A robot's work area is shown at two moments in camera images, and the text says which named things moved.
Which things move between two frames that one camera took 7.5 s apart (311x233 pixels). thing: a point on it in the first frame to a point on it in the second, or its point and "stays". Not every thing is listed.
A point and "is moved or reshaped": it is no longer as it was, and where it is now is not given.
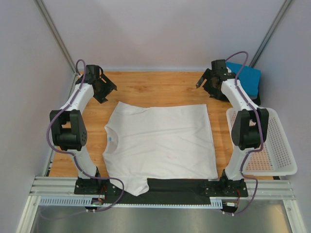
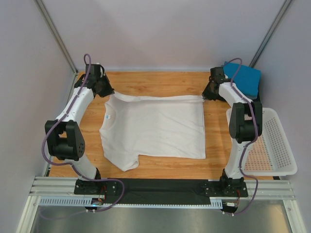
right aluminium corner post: x=283 y=10 stays
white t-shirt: x=171 y=142 is moved or reshaped
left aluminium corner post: x=51 y=23 stays
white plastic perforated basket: x=276 y=158 stays
